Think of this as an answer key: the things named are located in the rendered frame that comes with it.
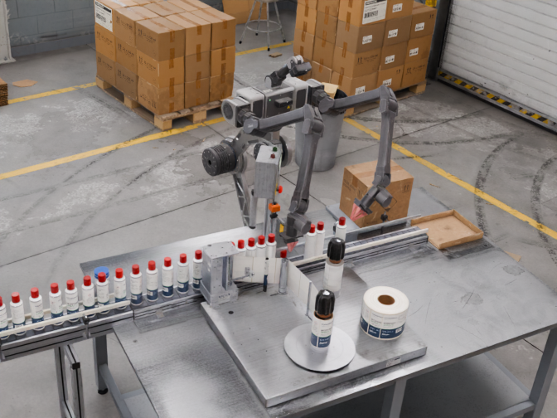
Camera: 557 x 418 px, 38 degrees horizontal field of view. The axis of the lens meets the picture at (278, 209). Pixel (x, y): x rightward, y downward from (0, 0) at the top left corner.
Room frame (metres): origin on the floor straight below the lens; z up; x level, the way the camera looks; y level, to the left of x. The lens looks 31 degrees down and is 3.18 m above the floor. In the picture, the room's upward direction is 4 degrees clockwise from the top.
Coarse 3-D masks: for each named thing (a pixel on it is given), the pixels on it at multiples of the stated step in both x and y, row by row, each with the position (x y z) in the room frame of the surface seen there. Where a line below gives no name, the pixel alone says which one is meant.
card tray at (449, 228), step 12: (432, 216) 3.86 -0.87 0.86; (444, 216) 3.91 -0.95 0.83; (456, 216) 3.91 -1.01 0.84; (420, 228) 3.76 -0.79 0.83; (432, 228) 3.77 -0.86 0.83; (444, 228) 3.78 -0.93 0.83; (456, 228) 3.79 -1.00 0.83; (468, 228) 3.80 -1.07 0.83; (432, 240) 3.65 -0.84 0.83; (444, 240) 3.66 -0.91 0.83; (456, 240) 3.62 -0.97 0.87; (468, 240) 3.67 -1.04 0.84
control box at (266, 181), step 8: (264, 152) 3.29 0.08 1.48; (272, 152) 3.30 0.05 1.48; (280, 152) 3.32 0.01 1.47; (256, 160) 3.21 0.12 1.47; (264, 160) 3.21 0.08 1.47; (272, 160) 3.22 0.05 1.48; (256, 168) 3.20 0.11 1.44; (264, 168) 3.19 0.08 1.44; (272, 168) 3.19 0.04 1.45; (256, 176) 3.20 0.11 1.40; (264, 176) 3.19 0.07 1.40; (272, 176) 3.19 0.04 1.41; (256, 184) 3.20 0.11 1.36; (264, 184) 3.19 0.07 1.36; (272, 184) 3.19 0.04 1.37; (256, 192) 3.19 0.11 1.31; (264, 192) 3.19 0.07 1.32; (272, 192) 3.19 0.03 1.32
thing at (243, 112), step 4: (240, 104) 3.72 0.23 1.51; (244, 104) 3.73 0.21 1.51; (248, 104) 3.74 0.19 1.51; (236, 108) 3.70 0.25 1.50; (240, 108) 3.72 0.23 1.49; (244, 108) 3.72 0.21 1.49; (248, 108) 3.74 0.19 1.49; (236, 112) 3.70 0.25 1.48; (240, 112) 3.70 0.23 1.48; (244, 112) 3.69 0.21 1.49; (248, 112) 3.69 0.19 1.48; (252, 112) 3.72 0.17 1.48; (236, 116) 3.70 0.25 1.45; (240, 116) 3.68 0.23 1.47; (244, 116) 3.68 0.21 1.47; (248, 116) 3.66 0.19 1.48; (236, 120) 3.70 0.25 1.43; (240, 120) 3.68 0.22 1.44; (244, 120) 3.66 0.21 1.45; (236, 124) 3.70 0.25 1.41; (240, 124) 3.72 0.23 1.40
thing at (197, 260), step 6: (198, 252) 3.00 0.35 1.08; (198, 258) 3.00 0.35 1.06; (192, 264) 3.01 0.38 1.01; (198, 264) 2.99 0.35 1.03; (192, 270) 3.00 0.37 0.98; (198, 270) 2.99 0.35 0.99; (192, 276) 3.00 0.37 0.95; (198, 276) 2.99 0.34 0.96; (192, 282) 3.00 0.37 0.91; (198, 282) 2.99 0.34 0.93; (192, 288) 3.00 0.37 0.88; (198, 288) 2.99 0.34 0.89
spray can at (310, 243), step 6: (312, 228) 3.29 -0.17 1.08; (306, 234) 3.31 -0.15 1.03; (312, 234) 3.29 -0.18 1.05; (306, 240) 3.30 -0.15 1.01; (312, 240) 3.29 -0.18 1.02; (306, 246) 3.29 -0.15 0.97; (312, 246) 3.29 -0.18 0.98; (306, 252) 3.29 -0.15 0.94; (312, 252) 3.29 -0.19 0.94; (306, 258) 3.29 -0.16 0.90
